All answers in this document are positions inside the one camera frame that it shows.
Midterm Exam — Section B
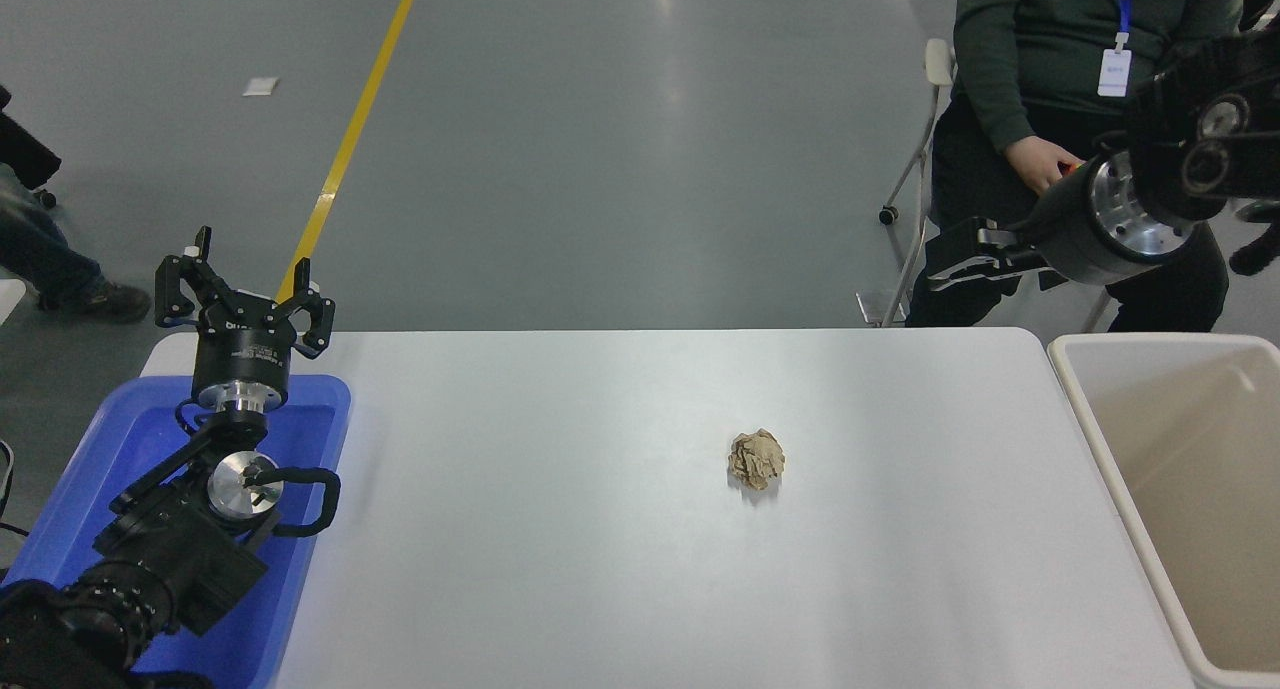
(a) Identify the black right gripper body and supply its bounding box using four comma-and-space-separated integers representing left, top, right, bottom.
1028, 155, 1193, 289

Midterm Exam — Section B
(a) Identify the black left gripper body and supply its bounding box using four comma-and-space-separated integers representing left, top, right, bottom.
190, 299, 301, 395

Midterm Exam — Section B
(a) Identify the metal floor plate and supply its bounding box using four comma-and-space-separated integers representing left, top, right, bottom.
857, 289, 909, 327

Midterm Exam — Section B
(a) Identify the person's right hand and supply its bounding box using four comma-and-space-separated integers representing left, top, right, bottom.
1004, 135, 1087, 193

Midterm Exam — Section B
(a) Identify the blue plastic tray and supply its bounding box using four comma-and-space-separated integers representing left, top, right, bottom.
0, 373, 353, 689

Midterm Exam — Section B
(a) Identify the person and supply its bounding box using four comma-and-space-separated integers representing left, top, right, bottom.
905, 0, 1251, 333
0, 84, 153, 325

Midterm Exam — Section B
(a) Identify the white-framed chair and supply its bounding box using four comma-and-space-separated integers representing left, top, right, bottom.
878, 37, 958, 327

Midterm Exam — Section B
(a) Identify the large pale bin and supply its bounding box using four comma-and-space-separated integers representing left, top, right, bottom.
1046, 332, 1280, 689

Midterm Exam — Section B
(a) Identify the crumpled tan paper ball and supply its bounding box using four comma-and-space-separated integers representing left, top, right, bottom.
727, 428, 787, 493

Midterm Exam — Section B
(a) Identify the white badge on blue lanyard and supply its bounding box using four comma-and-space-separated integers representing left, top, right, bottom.
1096, 0, 1143, 99

